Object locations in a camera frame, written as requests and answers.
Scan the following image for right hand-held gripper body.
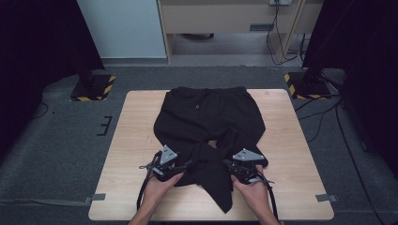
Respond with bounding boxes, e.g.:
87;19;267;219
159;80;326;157
227;148;275;186

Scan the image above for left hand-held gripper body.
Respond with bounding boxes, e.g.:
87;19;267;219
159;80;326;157
139;144;189;183

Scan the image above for black pants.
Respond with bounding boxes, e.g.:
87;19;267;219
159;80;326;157
153;86;269;215

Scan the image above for person's right hand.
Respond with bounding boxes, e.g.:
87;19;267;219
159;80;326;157
230;164;273;215

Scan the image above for person's left hand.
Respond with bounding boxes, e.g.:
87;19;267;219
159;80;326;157
142;172;186;209

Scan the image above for grey tape strip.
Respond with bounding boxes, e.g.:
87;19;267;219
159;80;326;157
84;193;107;205
314;193;339;203

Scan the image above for black striped stand base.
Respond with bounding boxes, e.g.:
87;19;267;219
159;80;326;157
69;73;116;102
283;71;332;100

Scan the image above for white panel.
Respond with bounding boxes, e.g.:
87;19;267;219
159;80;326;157
76;0;167;60

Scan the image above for beige wooden desk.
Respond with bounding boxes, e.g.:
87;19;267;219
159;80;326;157
156;0;325;64

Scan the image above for black curtain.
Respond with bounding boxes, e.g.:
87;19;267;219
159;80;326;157
0;0;105;158
301;0;398;179

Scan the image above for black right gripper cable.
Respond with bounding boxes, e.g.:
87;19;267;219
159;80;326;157
264;179;280;220

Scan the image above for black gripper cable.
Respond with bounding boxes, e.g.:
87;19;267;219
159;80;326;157
264;179;280;220
136;170;153;211

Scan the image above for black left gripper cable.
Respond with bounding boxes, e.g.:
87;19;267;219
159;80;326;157
136;170;153;211

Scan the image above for black floor cable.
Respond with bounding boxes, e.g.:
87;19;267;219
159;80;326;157
294;74;386;225

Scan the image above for black hanging cable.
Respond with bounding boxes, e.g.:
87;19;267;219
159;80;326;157
266;3;306;66

